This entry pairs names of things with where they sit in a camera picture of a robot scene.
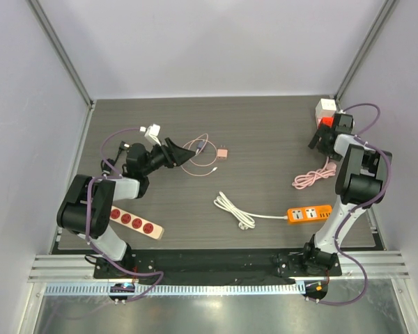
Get orange power strip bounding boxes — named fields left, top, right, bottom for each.
left=287, top=205, right=332, bottom=225

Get pink plug adapter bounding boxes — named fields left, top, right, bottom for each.
left=217, top=147, right=229, bottom=160

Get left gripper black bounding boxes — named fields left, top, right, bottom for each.
left=141, top=138, right=194, bottom=176

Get white power strip cord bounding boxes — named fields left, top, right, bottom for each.
left=213, top=190, right=289, bottom=230

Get beige power strip red sockets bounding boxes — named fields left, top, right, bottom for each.
left=109, top=206, right=164, bottom=240

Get white cube adapter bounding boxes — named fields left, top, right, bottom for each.
left=315, top=98, right=337, bottom=119

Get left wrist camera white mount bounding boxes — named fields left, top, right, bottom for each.
left=139, top=124, right=162, bottom=145

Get pink power cord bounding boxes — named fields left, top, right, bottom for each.
left=292, top=156, right=337, bottom=191

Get black power cord with plug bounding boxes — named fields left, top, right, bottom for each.
left=100, top=140, right=132, bottom=175

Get grey usb charger adapter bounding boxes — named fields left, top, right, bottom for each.
left=196, top=140, right=207, bottom=154

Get white slotted cable duct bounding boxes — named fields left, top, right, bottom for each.
left=45, top=281, right=305, bottom=297

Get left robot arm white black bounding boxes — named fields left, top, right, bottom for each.
left=56, top=138, right=196, bottom=278

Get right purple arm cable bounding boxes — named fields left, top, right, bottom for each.
left=304, top=102, right=394, bottom=306

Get red cube adapter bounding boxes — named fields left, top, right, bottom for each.
left=318, top=116, right=334, bottom=128

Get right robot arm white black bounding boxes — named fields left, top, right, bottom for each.
left=300, top=113, right=393, bottom=276

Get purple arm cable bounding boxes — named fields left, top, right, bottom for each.
left=85, top=127, right=164, bottom=302
left=304, top=102, right=394, bottom=306

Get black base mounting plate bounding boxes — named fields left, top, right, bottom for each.
left=93, top=247, right=342, bottom=283

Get pink thin usb cable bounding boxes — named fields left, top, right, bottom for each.
left=180, top=133, right=219, bottom=177

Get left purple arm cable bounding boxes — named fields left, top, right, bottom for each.
left=85, top=127, right=164, bottom=302

